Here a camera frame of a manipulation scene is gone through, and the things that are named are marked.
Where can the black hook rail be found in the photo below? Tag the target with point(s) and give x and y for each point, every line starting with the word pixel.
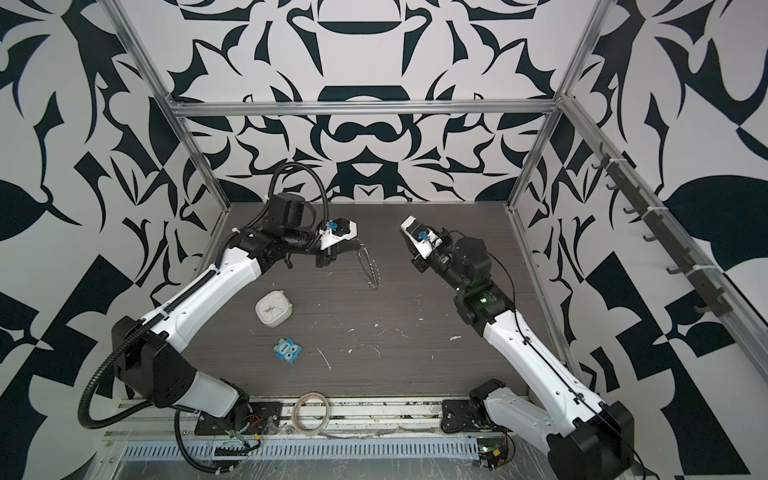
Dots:
pixel 664 229

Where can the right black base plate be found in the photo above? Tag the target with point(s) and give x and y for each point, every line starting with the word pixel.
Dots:
pixel 465 416

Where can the clear tape roll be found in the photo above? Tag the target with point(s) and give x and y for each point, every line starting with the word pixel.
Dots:
pixel 311 414

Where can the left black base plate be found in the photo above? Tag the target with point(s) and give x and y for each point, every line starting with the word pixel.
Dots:
pixel 261 417

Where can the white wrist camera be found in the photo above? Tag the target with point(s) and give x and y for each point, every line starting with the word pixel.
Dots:
pixel 340 233
pixel 420 239

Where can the white square clock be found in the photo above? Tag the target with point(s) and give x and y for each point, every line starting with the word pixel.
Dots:
pixel 274 309

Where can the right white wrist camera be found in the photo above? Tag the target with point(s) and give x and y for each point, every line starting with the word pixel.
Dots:
pixel 420 239

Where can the blue owl eraser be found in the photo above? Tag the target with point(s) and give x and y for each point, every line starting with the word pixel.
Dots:
pixel 287 350

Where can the silver keyring with keys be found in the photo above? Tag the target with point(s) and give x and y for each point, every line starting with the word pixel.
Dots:
pixel 369 266

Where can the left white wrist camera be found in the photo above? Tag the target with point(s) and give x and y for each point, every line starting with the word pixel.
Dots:
pixel 340 233

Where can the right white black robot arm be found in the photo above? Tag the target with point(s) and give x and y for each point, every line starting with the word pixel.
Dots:
pixel 581 435

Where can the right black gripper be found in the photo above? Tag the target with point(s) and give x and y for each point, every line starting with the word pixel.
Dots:
pixel 423 264

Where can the green circuit board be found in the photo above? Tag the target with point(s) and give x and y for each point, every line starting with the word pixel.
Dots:
pixel 496 452

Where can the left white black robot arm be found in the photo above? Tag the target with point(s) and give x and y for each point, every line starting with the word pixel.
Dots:
pixel 148 352

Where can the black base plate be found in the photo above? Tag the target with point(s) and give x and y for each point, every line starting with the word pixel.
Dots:
pixel 465 416
pixel 261 417

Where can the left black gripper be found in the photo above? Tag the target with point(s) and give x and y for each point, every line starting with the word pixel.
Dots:
pixel 327 255

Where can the white perforated cable duct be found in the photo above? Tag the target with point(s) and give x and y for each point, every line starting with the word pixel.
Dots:
pixel 319 449

